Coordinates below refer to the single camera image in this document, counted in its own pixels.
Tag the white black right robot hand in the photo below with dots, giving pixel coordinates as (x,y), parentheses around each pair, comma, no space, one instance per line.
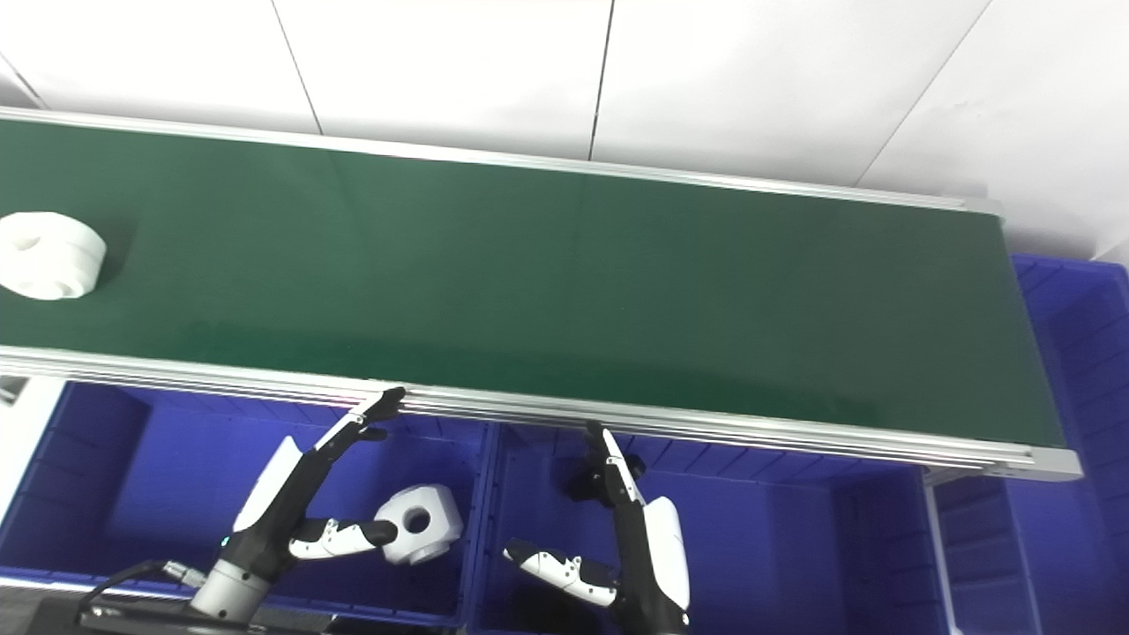
(657,547)

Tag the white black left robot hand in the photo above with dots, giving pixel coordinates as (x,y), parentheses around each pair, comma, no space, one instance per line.
(269,494)

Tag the white cube part round hole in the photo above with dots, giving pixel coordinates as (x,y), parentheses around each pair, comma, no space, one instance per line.
(437,520)
(48,256)

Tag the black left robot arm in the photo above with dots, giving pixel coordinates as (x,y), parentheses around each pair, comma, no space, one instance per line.
(225,595)

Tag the blue plastic bin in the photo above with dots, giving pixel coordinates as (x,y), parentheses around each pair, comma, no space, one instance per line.
(776,538)
(176,476)
(1076,494)

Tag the aluminium conveyor support leg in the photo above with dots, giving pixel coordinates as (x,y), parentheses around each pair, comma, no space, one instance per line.
(939,564)

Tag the green conveyor belt aluminium frame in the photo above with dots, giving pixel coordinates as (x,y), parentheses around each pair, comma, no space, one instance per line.
(564,282)

